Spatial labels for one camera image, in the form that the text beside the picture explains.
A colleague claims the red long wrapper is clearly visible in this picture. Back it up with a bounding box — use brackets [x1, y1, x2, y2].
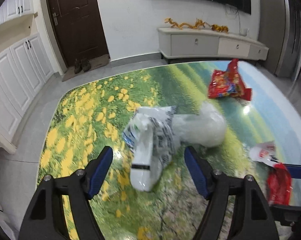
[266, 163, 292, 205]

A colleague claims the white red small wrapper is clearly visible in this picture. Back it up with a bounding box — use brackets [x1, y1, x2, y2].
[249, 141, 280, 167]

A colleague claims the clear plastic bag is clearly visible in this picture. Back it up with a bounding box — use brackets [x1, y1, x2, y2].
[172, 101, 227, 148]

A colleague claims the red snack bag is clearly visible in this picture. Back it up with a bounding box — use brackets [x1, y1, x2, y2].
[208, 59, 252, 101]

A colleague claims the white printed plastic bag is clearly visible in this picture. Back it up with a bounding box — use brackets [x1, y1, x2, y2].
[122, 105, 181, 192]

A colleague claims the grey refrigerator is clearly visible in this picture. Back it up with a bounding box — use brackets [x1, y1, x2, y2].
[258, 0, 301, 81]

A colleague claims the white built-in cabinet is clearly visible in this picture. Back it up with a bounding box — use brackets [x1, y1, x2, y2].
[0, 0, 54, 154]

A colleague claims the white grey TV console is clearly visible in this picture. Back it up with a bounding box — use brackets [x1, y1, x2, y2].
[157, 28, 269, 61]

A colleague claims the brown door mat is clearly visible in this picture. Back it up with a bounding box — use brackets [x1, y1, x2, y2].
[62, 54, 110, 82]

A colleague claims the pair of dark shoes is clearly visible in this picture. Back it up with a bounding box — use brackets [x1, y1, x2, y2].
[74, 58, 91, 74]

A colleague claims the small golden dragon figurine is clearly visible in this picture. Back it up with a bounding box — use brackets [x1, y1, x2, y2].
[210, 24, 229, 33]

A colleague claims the long golden dragon figurine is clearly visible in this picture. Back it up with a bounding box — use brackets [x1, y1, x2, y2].
[164, 17, 211, 29]

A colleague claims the dark brown entrance door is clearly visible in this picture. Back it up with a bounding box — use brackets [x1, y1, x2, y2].
[46, 0, 109, 67]

